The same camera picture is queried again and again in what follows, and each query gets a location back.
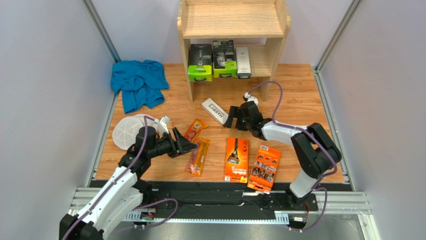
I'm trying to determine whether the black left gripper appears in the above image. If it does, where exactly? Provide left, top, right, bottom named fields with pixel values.
left=147, top=127, right=198, bottom=158

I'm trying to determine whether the white Harry's razor box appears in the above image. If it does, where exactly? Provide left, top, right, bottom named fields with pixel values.
left=201, top=98, right=229, bottom=127

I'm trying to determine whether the tall white razor box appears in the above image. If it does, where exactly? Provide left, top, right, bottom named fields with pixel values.
left=235, top=47, right=252, bottom=79

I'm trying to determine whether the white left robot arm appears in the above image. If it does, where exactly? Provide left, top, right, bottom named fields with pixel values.
left=58, top=126, right=198, bottom=240

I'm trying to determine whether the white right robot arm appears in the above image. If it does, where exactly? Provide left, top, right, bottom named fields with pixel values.
left=225, top=101, right=343, bottom=200

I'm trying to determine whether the wooden two-tier shelf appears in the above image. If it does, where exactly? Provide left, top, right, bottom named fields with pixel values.
left=177, top=0, right=292, bottom=101

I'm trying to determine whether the long orange Bic razor bag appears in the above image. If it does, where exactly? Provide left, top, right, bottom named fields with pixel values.
left=184, top=137, right=211, bottom=176

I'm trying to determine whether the orange Gillette Fusion5 razor box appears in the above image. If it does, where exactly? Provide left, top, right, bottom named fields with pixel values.
left=224, top=137, right=250, bottom=184

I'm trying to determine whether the green black razor box right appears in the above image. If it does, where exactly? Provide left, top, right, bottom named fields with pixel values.
left=212, top=40, right=237, bottom=78

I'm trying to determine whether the green black razor box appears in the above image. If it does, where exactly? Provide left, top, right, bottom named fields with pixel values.
left=212, top=40, right=237, bottom=78
left=188, top=44, right=213, bottom=82

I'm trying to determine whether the white round mesh lid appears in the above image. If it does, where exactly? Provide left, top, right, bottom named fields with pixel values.
left=112, top=113, right=160, bottom=150

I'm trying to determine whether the orange Gillette cartridge box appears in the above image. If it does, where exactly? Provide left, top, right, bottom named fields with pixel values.
left=247, top=144, right=282, bottom=194

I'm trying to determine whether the green black razor box left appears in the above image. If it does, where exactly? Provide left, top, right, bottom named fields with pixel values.
left=188, top=44, right=213, bottom=82

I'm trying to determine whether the blue crumpled cloth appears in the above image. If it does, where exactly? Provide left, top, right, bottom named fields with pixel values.
left=110, top=60, right=169, bottom=114

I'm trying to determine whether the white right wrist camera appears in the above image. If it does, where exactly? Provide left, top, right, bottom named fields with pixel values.
left=243, top=92, right=259, bottom=105

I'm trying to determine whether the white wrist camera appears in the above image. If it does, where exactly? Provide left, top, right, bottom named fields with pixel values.
left=156, top=115, right=171, bottom=136
left=243, top=92, right=259, bottom=105

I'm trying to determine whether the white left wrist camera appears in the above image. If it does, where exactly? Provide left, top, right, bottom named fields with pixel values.
left=156, top=115, right=171, bottom=136

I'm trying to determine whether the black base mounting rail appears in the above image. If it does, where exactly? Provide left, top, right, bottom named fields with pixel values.
left=89, top=179, right=320, bottom=227

